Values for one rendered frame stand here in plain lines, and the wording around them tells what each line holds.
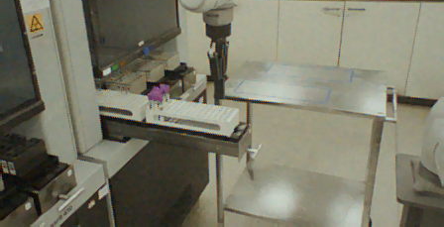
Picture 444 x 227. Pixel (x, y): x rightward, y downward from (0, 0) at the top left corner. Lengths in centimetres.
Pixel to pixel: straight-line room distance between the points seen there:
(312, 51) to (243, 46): 61
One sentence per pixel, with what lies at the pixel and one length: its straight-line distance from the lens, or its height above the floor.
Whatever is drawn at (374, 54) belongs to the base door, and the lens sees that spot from 351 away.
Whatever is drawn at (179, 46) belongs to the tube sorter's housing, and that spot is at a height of 90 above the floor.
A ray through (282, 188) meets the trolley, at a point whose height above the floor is 28.
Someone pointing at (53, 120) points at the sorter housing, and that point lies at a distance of 124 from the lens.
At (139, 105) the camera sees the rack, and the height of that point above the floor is 86.
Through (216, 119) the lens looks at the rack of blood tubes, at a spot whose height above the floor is 87.
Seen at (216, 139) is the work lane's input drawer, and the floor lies 80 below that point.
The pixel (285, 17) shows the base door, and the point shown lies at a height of 67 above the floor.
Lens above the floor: 142
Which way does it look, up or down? 23 degrees down
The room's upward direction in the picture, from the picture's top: 3 degrees counter-clockwise
